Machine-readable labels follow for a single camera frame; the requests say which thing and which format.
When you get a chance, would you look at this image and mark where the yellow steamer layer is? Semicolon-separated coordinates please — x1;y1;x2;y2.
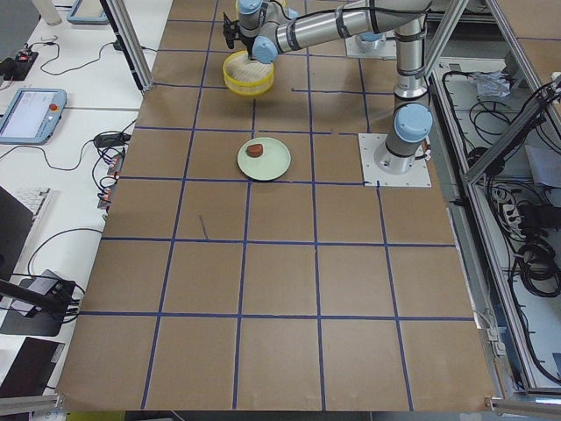
236;0;288;18
222;51;274;96

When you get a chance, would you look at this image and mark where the brown steamed bun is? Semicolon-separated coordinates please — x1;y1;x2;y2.
245;143;264;158

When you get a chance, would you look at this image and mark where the black power adapter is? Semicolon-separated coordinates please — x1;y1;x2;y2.
94;132;131;148

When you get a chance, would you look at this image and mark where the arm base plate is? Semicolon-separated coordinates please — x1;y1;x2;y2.
358;133;431;189
345;35;396;60

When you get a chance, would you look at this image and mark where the aluminium frame post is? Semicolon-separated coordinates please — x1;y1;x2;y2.
100;0;153;92

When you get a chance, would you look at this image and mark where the light green plate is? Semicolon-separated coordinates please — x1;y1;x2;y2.
237;137;291;181

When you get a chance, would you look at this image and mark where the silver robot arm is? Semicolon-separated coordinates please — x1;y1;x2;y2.
223;0;433;175

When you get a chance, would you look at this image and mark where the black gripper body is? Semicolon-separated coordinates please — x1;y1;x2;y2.
243;37;256;60

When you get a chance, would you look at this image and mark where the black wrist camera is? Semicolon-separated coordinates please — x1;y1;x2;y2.
223;12;239;50

